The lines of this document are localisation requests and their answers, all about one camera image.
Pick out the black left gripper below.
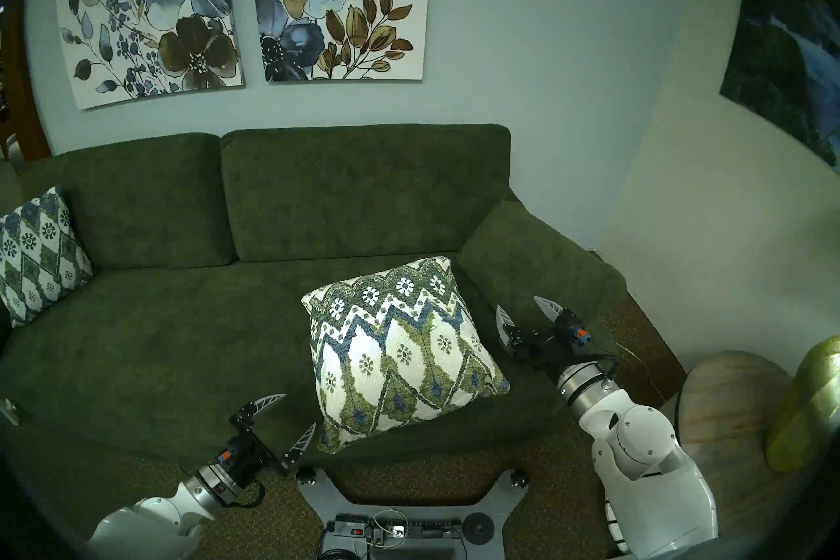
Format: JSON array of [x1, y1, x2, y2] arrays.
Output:
[[217, 393, 317, 490]]

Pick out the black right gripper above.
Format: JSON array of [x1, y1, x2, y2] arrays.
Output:
[[495, 295, 621, 384]]

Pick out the green white patterned cushion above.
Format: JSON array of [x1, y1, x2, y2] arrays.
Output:
[[0, 185, 94, 328], [301, 256, 511, 454]]

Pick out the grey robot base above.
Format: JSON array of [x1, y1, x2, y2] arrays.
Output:
[[295, 466, 532, 560]]

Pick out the dark green fabric sofa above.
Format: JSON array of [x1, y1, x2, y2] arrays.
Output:
[[0, 124, 627, 471]]

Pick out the black power strip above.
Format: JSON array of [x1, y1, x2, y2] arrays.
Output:
[[335, 514, 463, 541]]

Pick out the black round disc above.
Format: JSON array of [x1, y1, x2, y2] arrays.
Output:
[[461, 513, 496, 545]]

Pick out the round wooden side table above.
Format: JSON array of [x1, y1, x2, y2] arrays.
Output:
[[676, 352, 798, 527]]

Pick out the gold ceramic vase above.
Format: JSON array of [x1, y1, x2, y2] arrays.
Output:
[[765, 336, 840, 474]]

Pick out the waterfall landscape poster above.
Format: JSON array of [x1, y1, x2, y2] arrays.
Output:
[[720, 0, 840, 169]]

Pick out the floral canvas with dark flower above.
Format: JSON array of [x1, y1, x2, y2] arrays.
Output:
[[56, 0, 245, 110]]

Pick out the white floor cable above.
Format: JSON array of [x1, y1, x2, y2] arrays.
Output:
[[617, 345, 677, 399]]

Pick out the black cable bundle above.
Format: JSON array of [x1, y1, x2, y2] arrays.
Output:
[[318, 526, 362, 560]]

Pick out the thin white cable loop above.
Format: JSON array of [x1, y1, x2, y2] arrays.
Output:
[[371, 509, 411, 548]]

